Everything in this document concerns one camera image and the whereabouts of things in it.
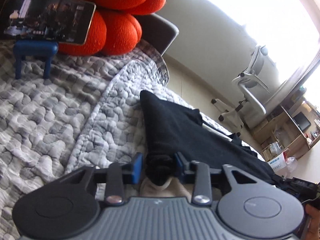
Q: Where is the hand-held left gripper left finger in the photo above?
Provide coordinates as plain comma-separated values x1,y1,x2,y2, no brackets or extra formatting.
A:
60,152,143,205

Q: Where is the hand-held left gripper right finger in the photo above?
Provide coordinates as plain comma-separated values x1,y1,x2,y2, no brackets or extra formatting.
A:
174,152,272,205

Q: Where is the beige and black raglan shirt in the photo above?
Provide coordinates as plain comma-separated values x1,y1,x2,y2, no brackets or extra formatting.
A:
139,90,276,198

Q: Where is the person's right hand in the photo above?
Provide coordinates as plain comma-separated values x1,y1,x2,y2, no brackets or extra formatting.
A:
305,203,320,240

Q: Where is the clear plastic bag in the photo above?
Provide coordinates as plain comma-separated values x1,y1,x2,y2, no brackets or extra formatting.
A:
285,156,299,171

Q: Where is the white cardboard box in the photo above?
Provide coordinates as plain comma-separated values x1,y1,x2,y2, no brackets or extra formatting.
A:
267,152,286,173

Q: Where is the wooden shelf unit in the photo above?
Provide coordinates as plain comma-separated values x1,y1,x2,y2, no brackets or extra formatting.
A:
251,100,320,163

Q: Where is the small black monitor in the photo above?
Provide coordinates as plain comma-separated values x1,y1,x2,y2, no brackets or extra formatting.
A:
292,112,312,132

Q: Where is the grey checked quilt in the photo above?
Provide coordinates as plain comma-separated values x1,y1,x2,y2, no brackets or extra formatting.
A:
0,39,266,233

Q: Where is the white office chair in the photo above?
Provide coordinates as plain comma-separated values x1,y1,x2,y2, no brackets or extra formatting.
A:
211,44,271,131

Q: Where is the grey sofa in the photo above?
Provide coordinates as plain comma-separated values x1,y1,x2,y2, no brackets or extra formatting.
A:
135,13,180,56

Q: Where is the orange knitted flower cushion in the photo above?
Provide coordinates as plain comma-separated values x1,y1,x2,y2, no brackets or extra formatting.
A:
36,0,167,57

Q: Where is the blue phone stand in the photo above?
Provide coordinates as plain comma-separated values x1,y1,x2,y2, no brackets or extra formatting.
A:
13,40,59,80

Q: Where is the smartphone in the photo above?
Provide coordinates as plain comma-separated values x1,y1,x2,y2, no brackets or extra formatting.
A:
0,0,97,46

